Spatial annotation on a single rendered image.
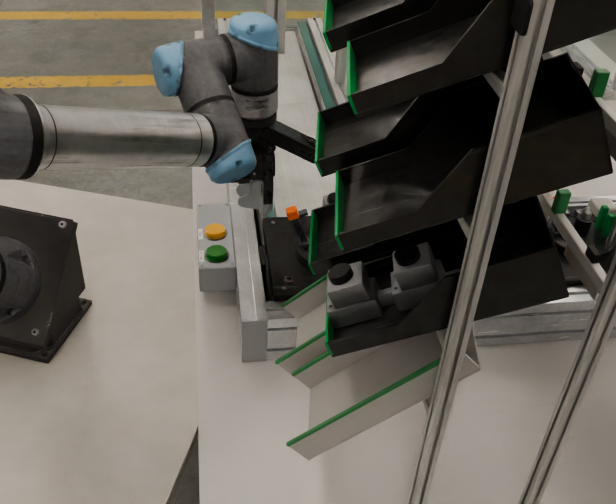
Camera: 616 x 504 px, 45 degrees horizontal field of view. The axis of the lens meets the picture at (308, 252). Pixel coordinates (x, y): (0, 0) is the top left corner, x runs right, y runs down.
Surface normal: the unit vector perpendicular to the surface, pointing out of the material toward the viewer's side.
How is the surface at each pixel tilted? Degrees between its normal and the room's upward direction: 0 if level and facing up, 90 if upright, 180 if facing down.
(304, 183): 0
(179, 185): 0
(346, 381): 45
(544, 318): 90
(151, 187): 0
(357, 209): 25
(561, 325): 90
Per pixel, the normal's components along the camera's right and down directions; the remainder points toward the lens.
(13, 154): 0.60, 0.51
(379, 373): -0.67, -0.60
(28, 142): 0.75, 0.22
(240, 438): 0.05, -0.79
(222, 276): 0.14, 0.61
